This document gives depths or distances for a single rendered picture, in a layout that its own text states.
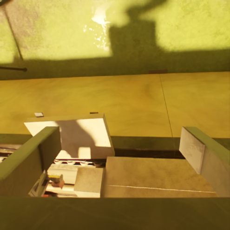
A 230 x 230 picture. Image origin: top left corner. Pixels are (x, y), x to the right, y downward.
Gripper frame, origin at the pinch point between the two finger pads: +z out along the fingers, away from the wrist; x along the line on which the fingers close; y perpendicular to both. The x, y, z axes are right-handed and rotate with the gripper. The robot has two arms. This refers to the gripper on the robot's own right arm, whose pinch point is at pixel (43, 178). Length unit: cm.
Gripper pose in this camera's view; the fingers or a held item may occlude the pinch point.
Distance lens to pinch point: 65.2
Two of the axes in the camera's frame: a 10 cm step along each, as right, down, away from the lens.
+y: -9.9, -0.1, 1.5
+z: 1.2, -6.3, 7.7
